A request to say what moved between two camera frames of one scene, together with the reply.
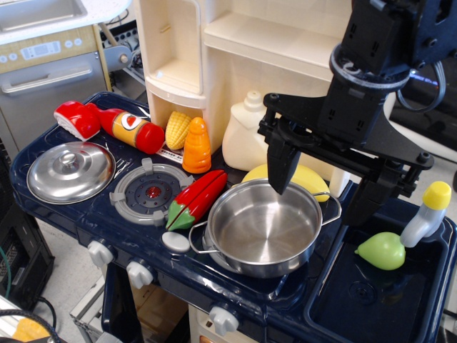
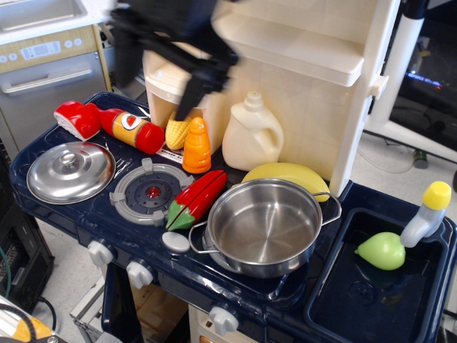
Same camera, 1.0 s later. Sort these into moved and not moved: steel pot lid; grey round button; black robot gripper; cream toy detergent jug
Moved: black robot gripper
Not moved: cream toy detergent jug; steel pot lid; grey round button
